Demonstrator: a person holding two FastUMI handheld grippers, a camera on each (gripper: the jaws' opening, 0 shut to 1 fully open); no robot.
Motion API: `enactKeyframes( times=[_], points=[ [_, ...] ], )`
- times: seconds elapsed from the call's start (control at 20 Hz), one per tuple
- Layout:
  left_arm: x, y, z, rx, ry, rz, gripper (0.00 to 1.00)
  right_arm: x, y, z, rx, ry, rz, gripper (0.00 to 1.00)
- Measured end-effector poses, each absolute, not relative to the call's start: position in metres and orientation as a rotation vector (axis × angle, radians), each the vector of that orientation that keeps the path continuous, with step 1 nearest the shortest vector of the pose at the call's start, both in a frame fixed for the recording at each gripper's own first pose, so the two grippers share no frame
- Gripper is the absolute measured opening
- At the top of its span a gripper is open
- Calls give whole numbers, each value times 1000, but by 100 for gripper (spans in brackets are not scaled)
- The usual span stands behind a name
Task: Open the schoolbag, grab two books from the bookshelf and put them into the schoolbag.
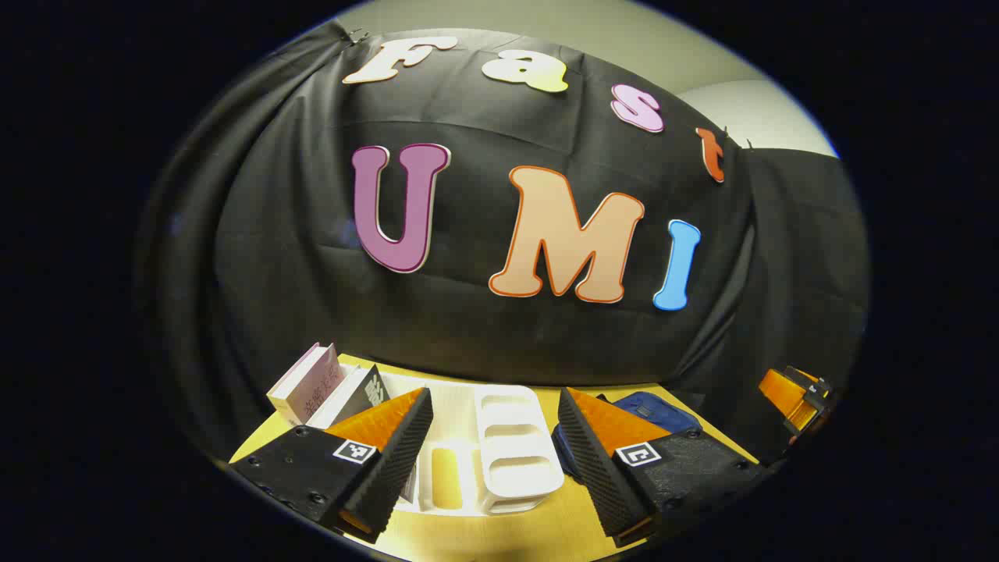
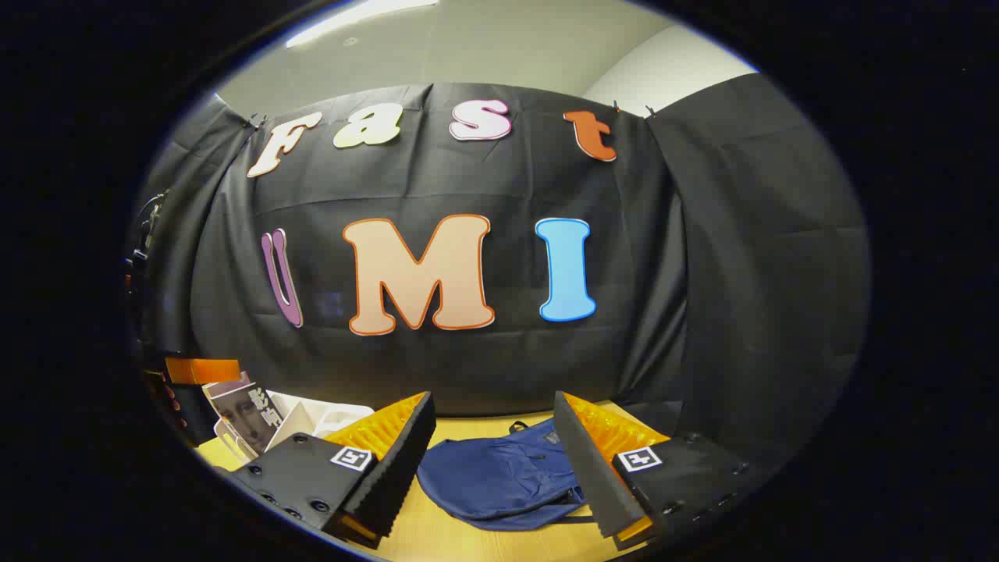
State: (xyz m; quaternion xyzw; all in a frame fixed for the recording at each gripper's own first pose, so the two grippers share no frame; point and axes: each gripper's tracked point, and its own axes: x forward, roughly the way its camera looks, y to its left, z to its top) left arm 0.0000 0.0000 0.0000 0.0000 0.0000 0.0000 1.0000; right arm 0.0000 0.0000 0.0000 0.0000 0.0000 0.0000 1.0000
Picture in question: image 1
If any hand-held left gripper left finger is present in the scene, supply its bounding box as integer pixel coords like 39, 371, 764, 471
229, 386, 435, 545

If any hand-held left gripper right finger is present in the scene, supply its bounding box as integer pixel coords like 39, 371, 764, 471
556, 386, 770, 547

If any black cover book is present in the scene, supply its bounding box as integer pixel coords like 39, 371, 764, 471
306, 364, 391, 430

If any blue schoolbag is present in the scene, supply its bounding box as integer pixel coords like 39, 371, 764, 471
551, 392, 703, 478

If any white bookshelf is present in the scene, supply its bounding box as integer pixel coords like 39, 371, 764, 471
336, 363, 565, 516

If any pink book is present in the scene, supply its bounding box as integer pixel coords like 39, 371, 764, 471
267, 342, 346, 427

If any black backdrop cloth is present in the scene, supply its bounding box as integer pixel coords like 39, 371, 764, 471
137, 23, 871, 469

